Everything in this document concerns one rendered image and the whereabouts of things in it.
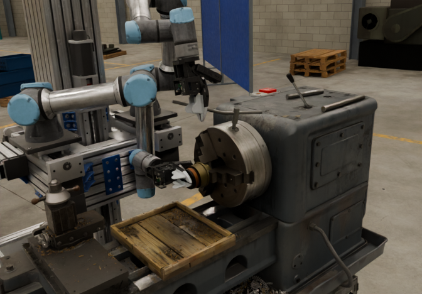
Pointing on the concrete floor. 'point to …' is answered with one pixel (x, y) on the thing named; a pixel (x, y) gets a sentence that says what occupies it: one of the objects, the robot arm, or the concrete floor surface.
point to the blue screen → (228, 27)
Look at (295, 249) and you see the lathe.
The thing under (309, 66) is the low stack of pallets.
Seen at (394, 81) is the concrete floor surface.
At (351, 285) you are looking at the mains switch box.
